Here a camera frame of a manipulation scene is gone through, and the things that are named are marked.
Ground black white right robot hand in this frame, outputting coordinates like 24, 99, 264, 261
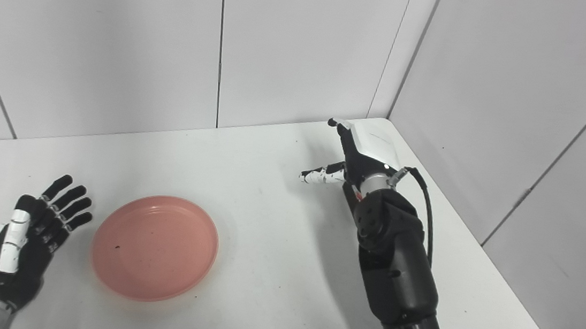
299, 114, 405, 193

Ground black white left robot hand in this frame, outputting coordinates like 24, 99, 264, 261
0, 168, 97, 319

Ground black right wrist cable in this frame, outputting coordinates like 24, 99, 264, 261
380, 165, 442, 270

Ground pink round plate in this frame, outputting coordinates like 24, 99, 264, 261
87, 189, 224, 309

